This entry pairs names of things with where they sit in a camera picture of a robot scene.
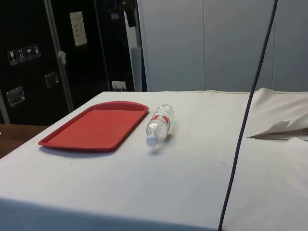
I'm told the black cabinet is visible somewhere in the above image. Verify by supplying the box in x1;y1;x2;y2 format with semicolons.
0;0;143;126

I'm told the red plastic tray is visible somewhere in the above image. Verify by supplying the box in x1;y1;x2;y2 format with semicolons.
38;101;150;153

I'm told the clear plastic bottle white cap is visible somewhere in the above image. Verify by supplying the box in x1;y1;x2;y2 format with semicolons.
145;104;174;147

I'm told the black cable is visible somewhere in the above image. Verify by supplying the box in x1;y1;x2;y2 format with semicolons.
218;0;279;231

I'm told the pale grey locker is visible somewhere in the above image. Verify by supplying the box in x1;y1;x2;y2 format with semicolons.
273;0;308;92
136;0;205;92
203;0;276;92

